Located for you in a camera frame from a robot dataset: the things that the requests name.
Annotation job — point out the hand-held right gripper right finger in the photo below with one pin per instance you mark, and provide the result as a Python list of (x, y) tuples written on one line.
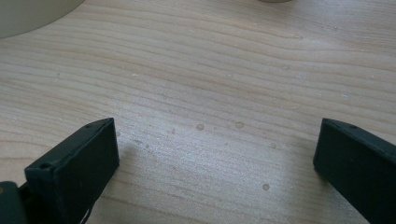
[(358, 165)]

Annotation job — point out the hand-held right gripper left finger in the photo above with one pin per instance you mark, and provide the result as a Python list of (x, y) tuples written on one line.
[(71, 174)]

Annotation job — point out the cream plastic container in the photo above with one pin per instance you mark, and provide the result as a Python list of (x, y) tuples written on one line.
[(28, 15)]

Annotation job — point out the brown paper cup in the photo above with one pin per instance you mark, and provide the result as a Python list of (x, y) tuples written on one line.
[(275, 1)]

